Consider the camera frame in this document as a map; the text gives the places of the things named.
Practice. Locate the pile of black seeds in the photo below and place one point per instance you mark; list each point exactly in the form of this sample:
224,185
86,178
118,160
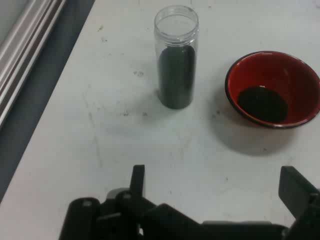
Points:
262,105

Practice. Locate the red bowl with black rim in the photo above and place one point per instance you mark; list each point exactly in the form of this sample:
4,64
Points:
295,72

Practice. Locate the long aluminium frame rail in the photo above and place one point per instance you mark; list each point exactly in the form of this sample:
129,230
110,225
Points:
25,37

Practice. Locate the clear jar with black seeds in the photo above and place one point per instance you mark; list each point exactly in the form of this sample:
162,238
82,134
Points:
176,75

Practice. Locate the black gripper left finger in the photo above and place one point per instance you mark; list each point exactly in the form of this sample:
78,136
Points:
130,217

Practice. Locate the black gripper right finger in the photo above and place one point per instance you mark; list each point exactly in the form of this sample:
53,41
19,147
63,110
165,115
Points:
300,195

